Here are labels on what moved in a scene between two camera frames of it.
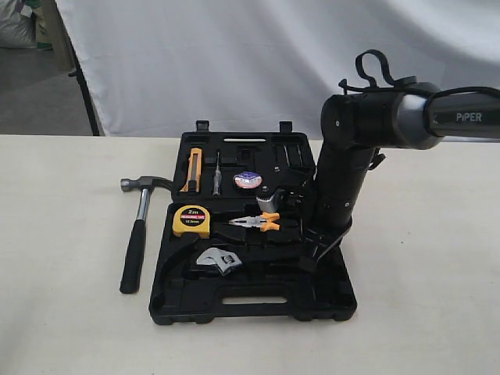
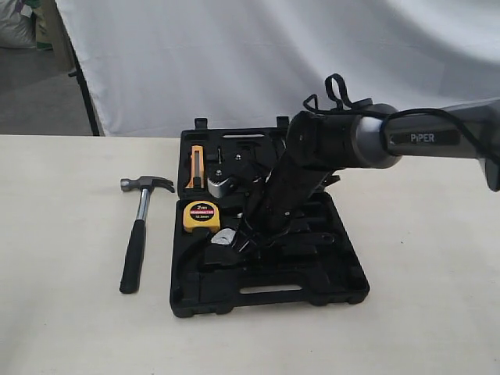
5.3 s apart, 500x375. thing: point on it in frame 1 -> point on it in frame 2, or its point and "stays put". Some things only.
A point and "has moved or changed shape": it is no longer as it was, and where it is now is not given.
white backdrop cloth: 157,67 stays put
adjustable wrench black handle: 225,262 -> 258,241
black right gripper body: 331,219 -> 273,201
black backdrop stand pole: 80,74 stays put
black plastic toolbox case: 242,206 has moved or changed shape
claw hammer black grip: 134,248 stays put
